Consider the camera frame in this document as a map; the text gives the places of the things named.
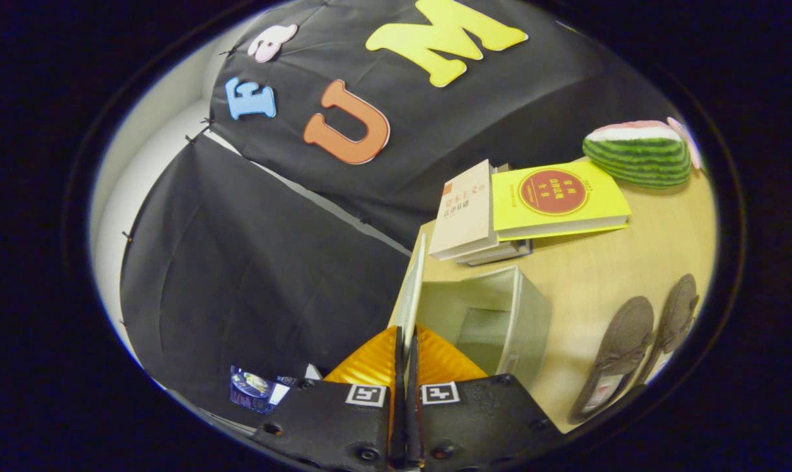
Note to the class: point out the blue printed packet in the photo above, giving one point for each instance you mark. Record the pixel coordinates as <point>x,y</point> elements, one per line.
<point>255,388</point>

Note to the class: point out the yellow book with red circle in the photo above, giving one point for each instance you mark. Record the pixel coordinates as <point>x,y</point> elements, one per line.
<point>553,196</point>

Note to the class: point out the pink and green plush toy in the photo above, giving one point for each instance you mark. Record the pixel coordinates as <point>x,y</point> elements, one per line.
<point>688,141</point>

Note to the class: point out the watermelon slice plush toy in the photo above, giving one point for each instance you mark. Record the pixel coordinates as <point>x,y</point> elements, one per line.
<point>638,157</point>

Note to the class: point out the brown fuzzy shoe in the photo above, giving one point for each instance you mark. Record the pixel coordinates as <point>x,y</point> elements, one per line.
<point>615,354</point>
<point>674,321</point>

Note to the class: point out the white fabric storage box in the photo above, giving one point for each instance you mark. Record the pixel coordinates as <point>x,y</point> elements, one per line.
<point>501,295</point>

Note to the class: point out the cream book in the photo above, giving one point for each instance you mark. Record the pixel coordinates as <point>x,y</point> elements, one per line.
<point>465,210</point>

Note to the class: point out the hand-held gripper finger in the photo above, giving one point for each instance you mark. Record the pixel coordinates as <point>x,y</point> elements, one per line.
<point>414,393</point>
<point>399,393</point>

